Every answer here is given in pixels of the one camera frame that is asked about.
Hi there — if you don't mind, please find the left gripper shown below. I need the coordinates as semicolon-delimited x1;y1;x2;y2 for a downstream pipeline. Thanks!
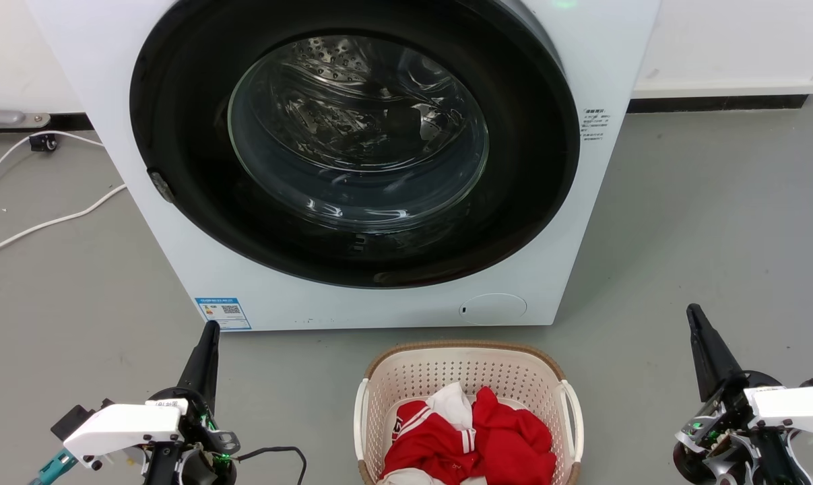
143;321;240;485

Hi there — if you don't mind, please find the white floor cable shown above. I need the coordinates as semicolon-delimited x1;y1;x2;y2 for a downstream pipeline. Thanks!
0;184;128;261
0;131;105;201

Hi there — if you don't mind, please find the blue energy label sticker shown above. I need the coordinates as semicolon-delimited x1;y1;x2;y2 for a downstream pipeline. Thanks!
195;297;253;331

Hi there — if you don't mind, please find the grey metal bracket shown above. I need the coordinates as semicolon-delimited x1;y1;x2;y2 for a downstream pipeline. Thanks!
0;106;51;129

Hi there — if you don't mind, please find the black baseboard strip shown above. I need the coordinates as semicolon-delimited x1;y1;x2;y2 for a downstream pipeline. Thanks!
626;94;809;114

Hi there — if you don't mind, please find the red garment with white stripes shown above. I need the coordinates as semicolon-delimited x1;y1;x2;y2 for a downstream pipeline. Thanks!
381;386;557;485

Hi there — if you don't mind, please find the beige plastic laundry basket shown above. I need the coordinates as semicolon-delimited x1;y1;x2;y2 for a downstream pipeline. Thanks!
354;340;584;485

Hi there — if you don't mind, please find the round white filter cover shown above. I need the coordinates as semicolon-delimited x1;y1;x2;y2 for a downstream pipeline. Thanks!
459;293;528;326

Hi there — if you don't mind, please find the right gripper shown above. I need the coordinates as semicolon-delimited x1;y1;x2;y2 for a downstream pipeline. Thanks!
673;304;812;485

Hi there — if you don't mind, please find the black round washer door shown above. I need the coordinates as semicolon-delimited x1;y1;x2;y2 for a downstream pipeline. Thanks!
129;0;581;290

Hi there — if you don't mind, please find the white front-loading washing machine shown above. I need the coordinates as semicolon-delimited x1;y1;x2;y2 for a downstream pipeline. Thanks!
26;0;661;332

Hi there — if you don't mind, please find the thin black left gripper cable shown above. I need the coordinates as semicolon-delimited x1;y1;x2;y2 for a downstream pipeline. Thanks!
236;446;308;485

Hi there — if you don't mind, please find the small printed text sticker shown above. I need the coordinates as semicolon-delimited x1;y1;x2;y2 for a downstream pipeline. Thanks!
581;108;610;142

